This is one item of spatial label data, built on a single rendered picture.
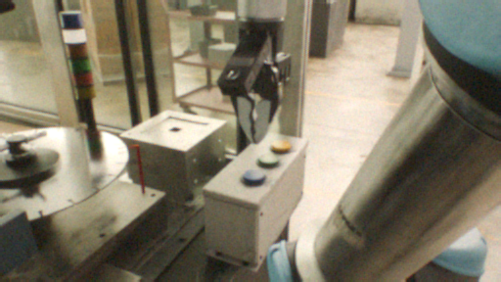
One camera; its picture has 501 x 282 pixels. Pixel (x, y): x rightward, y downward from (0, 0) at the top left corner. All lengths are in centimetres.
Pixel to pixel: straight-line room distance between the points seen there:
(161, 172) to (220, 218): 24
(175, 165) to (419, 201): 66
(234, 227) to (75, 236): 26
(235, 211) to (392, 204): 44
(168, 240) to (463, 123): 67
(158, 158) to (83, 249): 28
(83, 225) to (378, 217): 55
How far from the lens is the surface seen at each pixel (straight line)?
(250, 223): 68
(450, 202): 26
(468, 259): 51
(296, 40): 85
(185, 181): 86
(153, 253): 78
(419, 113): 24
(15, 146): 72
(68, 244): 71
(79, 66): 95
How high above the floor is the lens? 127
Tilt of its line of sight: 25 degrees down
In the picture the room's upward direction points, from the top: straight up
